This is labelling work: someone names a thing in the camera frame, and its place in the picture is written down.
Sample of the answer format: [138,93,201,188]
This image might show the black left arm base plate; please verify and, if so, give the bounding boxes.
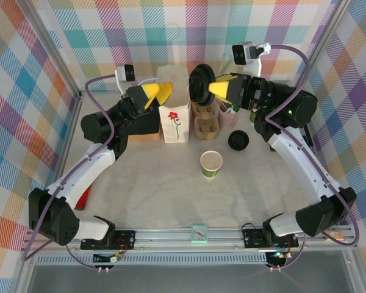
[80,229,137,251]

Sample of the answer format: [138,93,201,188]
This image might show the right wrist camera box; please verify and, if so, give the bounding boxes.
[231,41,274,77]

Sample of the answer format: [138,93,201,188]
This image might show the red glitter bar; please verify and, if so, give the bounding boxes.
[74,185,93,211]

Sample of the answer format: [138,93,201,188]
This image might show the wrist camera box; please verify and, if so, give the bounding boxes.
[231,41,274,77]
[115,63,135,94]

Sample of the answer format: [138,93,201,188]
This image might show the pink straw holder cup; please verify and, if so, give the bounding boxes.
[218,105,239,129]

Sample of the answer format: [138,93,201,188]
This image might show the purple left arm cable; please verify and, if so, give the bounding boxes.
[21,74,123,272]

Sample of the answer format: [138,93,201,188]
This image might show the small mint green clock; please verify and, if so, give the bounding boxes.
[190,223,209,244]

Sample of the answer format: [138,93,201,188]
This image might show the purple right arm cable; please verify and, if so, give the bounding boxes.
[264,45,360,271]

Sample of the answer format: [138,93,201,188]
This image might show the white flower paper bag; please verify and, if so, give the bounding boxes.
[136,65,192,143]

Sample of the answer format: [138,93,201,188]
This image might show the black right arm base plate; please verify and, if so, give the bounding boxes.
[242,227,300,250]

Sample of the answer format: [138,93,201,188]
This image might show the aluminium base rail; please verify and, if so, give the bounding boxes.
[20,226,359,255]

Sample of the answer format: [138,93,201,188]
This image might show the aluminium corner post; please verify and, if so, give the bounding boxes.
[26,0,83,100]
[293,0,353,92]

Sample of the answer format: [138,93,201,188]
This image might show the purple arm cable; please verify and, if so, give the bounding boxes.
[21,74,123,272]
[264,45,360,271]

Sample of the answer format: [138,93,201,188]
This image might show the grey slotted cable duct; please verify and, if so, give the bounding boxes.
[35,255,268,266]

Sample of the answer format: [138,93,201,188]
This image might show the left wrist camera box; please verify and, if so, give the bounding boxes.
[115,63,135,94]

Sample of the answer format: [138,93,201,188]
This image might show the small connector board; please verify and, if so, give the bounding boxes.
[265,250,293,264]
[92,251,124,264]

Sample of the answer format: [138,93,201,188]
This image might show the dark blue napkin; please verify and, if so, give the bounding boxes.
[129,106,161,136]

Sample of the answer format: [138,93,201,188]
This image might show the black cup lid stack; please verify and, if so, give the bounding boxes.
[227,129,250,151]

